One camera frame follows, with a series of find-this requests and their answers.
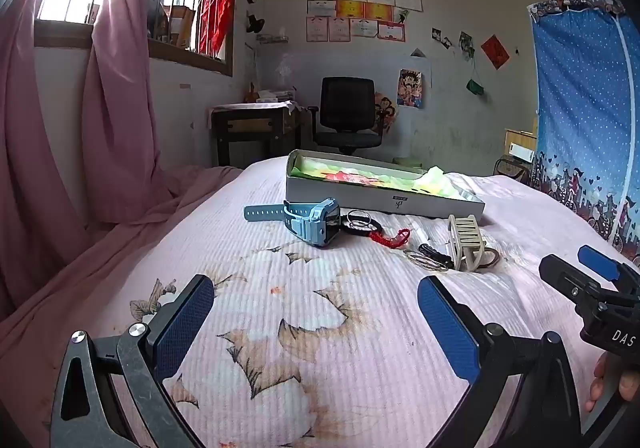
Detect cartoon wall poster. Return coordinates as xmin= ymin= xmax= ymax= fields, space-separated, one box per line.
xmin=396 ymin=69 xmax=424 ymax=109

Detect person's right hand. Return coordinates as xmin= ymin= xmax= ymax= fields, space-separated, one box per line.
xmin=582 ymin=352 xmax=640 ymax=414

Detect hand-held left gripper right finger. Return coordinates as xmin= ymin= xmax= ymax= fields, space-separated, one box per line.
xmin=417 ymin=275 xmax=583 ymax=448

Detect red hanging cloth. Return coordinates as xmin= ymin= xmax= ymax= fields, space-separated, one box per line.
xmin=199 ymin=0 xmax=233 ymax=55

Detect red diamond paper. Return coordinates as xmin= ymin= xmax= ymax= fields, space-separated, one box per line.
xmin=481 ymin=34 xmax=511 ymax=70

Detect long white cardboard box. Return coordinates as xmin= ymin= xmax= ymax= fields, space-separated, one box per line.
xmin=286 ymin=149 xmax=486 ymax=221

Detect brown hair tie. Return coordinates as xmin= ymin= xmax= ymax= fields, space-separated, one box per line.
xmin=470 ymin=248 xmax=500 ymax=274

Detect beige hair claw clip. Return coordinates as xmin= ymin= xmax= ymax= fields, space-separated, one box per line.
xmin=446 ymin=214 xmax=488 ymax=273

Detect green hanging pouch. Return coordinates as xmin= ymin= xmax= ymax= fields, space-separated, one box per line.
xmin=466 ymin=62 xmax=487 ymax=96

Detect light wooden cabinet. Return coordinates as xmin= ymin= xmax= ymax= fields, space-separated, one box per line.
xmin=504 ymin=128 xmax=539 ymax=164

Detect orange cartoon wall sticker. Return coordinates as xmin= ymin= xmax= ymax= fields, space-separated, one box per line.
xmin=375 ymin=93 xmax=399 ymax=131

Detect blue printed fabric wardrobe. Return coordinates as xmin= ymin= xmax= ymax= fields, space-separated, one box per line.
xmin=527 ymin=0 xmax=640 ymax=261

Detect thin silver bangles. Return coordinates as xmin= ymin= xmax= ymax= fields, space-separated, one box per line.
xmin=404 ymin=249 xmax=451 ymax=272

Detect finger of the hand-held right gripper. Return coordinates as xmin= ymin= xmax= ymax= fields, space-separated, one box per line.
xmin=539 ymin=254 xmax=601 ymax=310
xmin=577 ymin=245 xmax=640 ymax=300

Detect dark folding chair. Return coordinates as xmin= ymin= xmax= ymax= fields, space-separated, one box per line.
xmin=494 ymin=155 xmax=532 ymax=185

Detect dark wooden desk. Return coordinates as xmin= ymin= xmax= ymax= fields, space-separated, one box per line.
xmin=209 ymin=102 xmax=303 ymax=168

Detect pink floral bedsheet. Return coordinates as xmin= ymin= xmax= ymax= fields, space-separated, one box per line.
xmin=0 ymin=158 xmax=640 ymax=448

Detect black office chair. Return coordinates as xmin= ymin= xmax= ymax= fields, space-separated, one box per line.
xmin=307 ymin=76 xmax=386 ymax=156

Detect stack of books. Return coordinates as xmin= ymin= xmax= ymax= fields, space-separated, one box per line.
xmin=247 ymin=87 xmax=297 ymax=104

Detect black hair tie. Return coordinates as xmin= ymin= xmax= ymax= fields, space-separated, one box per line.
xmin=342 ymin=218 xmax=385 ymax=235

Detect pink curtain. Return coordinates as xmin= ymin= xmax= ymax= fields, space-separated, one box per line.
xmin=0 ymin=0 xmax=243 ymax=324

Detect colourful printed cloth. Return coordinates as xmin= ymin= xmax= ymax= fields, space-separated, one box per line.
xmin=295 ymin=153 xmax=471 ymax=199

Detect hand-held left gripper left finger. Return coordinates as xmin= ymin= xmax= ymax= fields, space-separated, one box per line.
xmin=50 ymin=274 xmax=216 ymax=448

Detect black hair clip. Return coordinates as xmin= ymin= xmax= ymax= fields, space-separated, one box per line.
xmin=417 ymin=244 xmax=453 ymax=268

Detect red braided bracelet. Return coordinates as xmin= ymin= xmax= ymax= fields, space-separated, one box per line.
xmin=369 ymin=228 xmax=411 ymax=249

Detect white wall paper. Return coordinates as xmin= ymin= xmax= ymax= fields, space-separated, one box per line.
xmin=410 ymin=48 xmax=432 ymax=89

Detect blue smartwatch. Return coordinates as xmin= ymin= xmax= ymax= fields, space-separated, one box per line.
xmin=243 ymin=198 xmax=342 ymax=245

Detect group of wall certificates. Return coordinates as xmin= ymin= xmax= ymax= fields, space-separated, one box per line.
xmin=306 ymin=0 xmax=423 ymax=44

